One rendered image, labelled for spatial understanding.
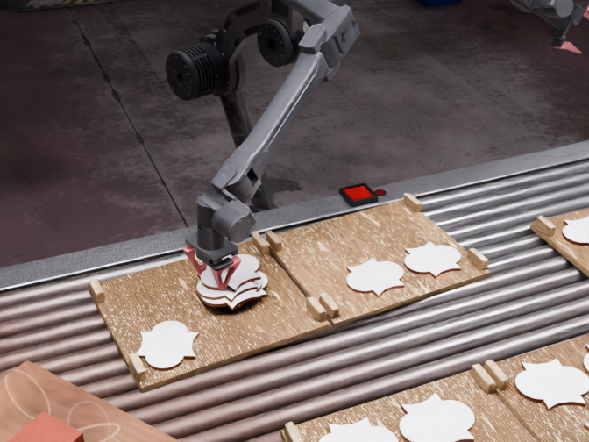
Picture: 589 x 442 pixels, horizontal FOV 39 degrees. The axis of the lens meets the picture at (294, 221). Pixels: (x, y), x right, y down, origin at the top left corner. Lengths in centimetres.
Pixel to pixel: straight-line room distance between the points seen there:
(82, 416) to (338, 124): 337
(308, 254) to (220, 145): 249
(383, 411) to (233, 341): 34
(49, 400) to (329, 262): 74
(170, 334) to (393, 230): 63
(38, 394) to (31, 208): 255
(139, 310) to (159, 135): 277
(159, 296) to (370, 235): 53
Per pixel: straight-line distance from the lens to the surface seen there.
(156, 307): 182
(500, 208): 223
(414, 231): 206
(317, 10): 195
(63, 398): 150
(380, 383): 167
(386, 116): 474
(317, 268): 191
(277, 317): 177
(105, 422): 144
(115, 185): 411
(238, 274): 180
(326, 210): 216
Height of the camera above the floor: 207
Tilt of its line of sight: 33 degrees down
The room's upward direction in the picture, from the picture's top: 1 degrees clockwise
